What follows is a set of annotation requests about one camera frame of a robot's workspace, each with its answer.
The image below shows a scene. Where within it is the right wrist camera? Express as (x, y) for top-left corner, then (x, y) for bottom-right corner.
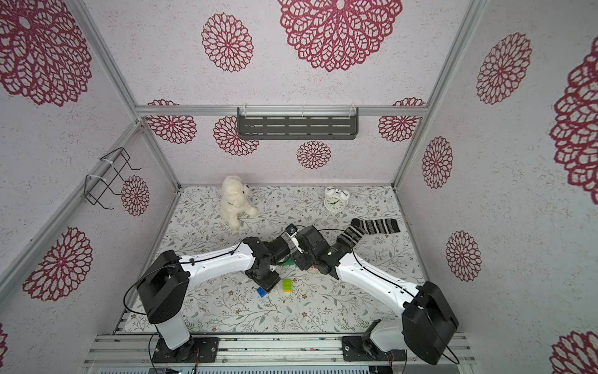
(284, 224), (301, 252)

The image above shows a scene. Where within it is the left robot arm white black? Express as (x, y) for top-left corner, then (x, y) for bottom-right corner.
(126, 237), (291, 362)

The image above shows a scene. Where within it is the black wire wall rack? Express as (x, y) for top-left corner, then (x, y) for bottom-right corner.
(83, 146), (140, 210)

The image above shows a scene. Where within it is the white plush teddy bear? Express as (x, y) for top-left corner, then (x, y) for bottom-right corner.
(221, 175), (258, 230)

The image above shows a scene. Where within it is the black grey striped sock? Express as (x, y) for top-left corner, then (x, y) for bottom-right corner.
(336, 218), (400, 249)

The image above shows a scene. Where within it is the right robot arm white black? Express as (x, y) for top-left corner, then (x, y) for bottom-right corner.
(287, 219), (459, 365)

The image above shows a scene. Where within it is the grey metal wall shelf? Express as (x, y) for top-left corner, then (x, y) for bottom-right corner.
(237, 107), (359, 140)

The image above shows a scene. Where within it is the green long lego brick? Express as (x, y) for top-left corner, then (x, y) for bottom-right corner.
(280, 258), (294, 266)

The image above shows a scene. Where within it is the white alarm clock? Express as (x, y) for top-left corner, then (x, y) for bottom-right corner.
(324, 186), (350, 213)

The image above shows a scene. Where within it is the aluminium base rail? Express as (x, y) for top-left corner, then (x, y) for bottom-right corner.
(83, 331), (477, 368)

